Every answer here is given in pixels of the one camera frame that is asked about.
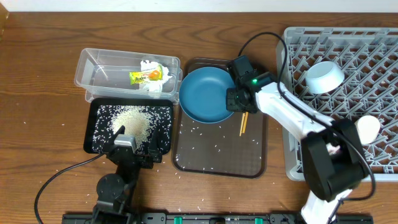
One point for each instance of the pale pink cup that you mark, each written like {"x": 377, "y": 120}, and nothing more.
{"x": 332, "y": 150}

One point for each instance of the wooden chopstick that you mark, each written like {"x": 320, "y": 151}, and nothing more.
{"x": 246, "y": 121}
{"x": 242, "y": 126}

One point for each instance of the white cup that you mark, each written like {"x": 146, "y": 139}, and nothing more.
{"x": 368, "y": 128}

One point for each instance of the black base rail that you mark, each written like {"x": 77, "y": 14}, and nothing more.
{"x": 161, "y": 218}

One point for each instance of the grey dishwasher rack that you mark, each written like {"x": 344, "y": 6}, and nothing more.
{"x": 368, "y": 57}

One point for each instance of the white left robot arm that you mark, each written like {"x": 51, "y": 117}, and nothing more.
{"x": 115, "y": 190}

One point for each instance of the white tissue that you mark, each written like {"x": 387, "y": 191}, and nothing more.
{"x": 156, "y": 86}

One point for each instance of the black food waste tray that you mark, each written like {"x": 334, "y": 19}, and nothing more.
{"x": 99, "y": 130}

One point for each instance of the light blue rice bowl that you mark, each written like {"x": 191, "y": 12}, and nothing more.
{"x": 324, "y": 77}

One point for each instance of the pile of rice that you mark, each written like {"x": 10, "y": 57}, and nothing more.
{"x": 137, "y": 121}

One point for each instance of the clear plastic waste bin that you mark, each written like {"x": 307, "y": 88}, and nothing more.
{"x": 105, "y": 73}

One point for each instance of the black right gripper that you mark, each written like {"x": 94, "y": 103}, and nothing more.
{"x": 234, "y": 105}

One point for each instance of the dark blue plate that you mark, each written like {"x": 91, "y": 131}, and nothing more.
{"x": 203, "y": 94}

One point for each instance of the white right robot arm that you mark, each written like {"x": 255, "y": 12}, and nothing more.
{"x": 332, "y": 155}

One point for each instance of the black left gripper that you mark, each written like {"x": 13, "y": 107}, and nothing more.
{"x": 152, "y": 157}

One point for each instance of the yellow green snack wrapper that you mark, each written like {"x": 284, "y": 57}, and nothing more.
{"x": 146, "y": 76}

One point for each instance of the dark brown serving tray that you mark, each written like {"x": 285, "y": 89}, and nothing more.
{"x": 218, "y": 148}

